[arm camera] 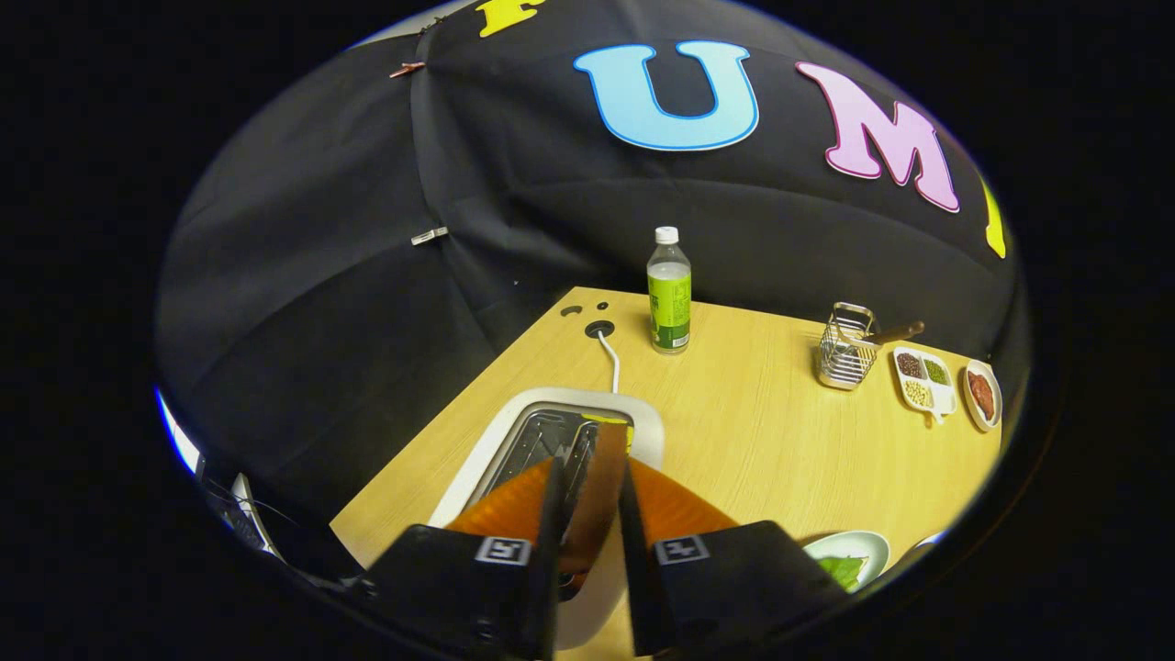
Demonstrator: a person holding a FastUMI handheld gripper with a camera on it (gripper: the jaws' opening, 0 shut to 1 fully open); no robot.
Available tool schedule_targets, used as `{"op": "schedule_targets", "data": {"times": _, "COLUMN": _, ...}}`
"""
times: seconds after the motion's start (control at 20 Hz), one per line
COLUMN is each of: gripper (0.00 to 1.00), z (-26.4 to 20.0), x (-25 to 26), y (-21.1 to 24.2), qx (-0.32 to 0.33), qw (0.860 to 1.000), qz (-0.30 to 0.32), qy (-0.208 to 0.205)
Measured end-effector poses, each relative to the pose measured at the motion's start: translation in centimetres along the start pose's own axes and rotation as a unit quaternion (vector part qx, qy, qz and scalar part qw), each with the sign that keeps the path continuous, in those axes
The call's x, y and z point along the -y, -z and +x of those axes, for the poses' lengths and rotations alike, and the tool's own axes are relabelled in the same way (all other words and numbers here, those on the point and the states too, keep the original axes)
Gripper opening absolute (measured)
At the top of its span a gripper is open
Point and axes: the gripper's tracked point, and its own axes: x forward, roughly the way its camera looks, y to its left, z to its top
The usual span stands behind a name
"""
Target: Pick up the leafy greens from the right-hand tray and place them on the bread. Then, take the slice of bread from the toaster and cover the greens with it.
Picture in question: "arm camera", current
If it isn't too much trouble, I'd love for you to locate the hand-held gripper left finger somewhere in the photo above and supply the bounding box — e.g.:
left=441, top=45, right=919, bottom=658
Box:
left=353, top=450, right=565, bottom=661

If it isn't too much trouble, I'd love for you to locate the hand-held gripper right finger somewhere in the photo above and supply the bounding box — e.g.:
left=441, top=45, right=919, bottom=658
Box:
left=617, top=456, right=850, bottom=657

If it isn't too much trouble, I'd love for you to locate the green lettuce leaf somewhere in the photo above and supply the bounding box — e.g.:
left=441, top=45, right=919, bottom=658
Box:
left=817, top=555, right=868, bottom=593

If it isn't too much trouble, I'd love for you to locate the toasted bread slice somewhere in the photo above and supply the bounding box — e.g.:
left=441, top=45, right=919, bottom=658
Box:
left=560, top=420, right=634, bottom=575

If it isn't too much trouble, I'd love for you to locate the white toaster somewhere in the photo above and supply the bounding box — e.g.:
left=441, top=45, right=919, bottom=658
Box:
left=427, top=387, right=666, bottom=653

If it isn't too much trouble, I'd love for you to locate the pale green round plate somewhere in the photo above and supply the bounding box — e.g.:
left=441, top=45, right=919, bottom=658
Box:
left=803, top=530, right=891, bottom=594

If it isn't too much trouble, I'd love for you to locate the black backdrop cloth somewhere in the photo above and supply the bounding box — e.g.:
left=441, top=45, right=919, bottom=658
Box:
left=154, top=0, right=1029, bottom=552

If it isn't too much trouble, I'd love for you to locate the white divided bean dish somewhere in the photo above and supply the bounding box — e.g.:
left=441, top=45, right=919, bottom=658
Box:
left=891, top=346, right=958, bottom=426

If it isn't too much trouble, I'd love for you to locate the green label water bottle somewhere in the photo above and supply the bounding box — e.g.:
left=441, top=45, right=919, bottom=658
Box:
left=646, top=226, right=693, bottom=355

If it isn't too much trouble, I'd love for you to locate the round white meat plate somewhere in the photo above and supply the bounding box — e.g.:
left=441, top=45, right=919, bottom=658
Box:
left=962, top=359, right=1003, bottom=433

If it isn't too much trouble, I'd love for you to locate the wire utensil holder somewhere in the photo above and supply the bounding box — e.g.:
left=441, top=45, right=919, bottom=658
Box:
left=814, top=302, right=878, bottom=392

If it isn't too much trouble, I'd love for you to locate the white toaster cable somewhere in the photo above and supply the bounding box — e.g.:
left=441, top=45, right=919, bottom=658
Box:
left=597, top=329, right=622, bottom=394

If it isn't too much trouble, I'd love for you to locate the wooden utensil handle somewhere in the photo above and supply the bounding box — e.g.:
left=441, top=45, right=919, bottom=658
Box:
left=863, top=320, right=926, bottom=348

